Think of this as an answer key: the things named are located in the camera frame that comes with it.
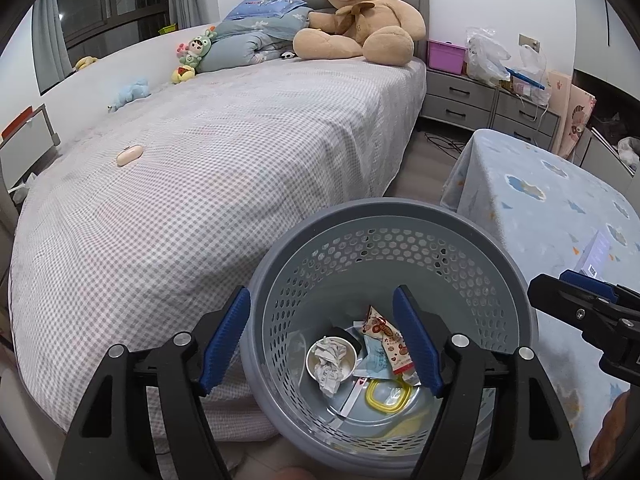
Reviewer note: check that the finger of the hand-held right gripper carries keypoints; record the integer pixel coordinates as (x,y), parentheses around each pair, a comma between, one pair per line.
(620,335)
(590,285)

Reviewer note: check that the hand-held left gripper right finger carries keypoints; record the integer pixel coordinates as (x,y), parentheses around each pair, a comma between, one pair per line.
(417,345)

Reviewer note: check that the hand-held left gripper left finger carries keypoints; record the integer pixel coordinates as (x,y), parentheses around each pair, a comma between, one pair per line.
(225,345)

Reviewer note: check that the lavender carton box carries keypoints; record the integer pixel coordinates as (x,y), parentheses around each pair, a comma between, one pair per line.
(595,255)

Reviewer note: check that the red cookie snack wrapper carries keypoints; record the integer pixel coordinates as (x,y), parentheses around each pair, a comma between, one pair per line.
(385,340)

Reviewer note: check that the light blue packet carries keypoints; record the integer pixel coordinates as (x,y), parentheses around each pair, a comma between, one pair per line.
(375,360)

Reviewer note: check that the yellow rimmed clear lid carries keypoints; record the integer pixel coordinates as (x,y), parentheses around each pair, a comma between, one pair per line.
(370,397)

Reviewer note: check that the small white red wrapper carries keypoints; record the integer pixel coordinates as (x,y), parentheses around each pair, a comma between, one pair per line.
(355,395)

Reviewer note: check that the white paper cup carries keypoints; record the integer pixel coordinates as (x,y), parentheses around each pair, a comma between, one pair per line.
(311,365)

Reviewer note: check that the printed paper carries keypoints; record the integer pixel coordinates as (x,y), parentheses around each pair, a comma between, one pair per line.
(330,360)

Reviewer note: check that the grey perforated trash bin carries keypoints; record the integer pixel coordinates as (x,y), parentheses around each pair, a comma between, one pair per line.
(350,260)

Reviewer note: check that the person's right forearm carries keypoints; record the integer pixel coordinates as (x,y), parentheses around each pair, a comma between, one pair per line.
(617,430)

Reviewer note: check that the blue cloud printed blanket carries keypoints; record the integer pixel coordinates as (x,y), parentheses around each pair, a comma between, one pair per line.
(530,195)

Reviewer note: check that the white bag in niche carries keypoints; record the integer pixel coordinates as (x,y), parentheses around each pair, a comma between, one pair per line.
(629,150)

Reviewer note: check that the pink cartoon printed board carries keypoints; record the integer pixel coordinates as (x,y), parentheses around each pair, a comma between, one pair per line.
(580,120)

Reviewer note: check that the plain pink board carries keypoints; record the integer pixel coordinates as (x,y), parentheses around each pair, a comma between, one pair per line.
(559,110)

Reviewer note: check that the bed with checked sheet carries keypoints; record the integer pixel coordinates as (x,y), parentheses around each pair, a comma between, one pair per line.
(225,160)

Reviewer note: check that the small pink oval case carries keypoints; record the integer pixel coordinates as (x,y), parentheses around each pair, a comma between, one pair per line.
(130,155)

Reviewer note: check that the blue stick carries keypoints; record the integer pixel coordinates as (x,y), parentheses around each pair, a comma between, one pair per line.
(525,78)

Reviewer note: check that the clear plastic bag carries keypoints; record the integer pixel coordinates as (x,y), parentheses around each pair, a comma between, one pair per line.
(532,70)

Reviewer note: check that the white plastic bag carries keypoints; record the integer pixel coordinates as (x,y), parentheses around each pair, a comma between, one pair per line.
(487,55)

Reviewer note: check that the light blue plush toy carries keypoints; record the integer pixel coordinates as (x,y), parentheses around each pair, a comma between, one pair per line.
(132,92)

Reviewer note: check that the purple plastic storage box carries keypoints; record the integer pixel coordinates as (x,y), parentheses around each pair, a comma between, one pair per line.
(446,57)

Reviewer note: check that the small yellow plush toy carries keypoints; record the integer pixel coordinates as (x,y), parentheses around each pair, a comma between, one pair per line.
(182,75)

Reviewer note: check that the white bedside cabinet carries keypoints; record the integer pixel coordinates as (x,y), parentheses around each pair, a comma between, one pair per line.
(25,150)

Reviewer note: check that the green doll plush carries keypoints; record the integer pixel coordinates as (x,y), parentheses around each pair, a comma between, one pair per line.
(197,50)

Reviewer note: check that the light blue folded quilt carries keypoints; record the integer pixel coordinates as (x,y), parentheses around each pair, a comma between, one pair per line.
(240,45)

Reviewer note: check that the yellow toy on windowsill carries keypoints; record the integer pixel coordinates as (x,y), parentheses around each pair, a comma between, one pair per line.
(86,62)

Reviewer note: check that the yellow green windowsill toy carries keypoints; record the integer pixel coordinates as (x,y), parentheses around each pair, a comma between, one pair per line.
(168,29)

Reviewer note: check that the large tan teddy bear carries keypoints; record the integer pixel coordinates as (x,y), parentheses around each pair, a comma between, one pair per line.
(380,15)

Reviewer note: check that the blue printed pillow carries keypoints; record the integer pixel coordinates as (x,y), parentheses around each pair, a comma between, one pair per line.
(265,7)

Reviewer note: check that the wall socket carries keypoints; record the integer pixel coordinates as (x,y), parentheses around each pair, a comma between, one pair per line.
(529,42)

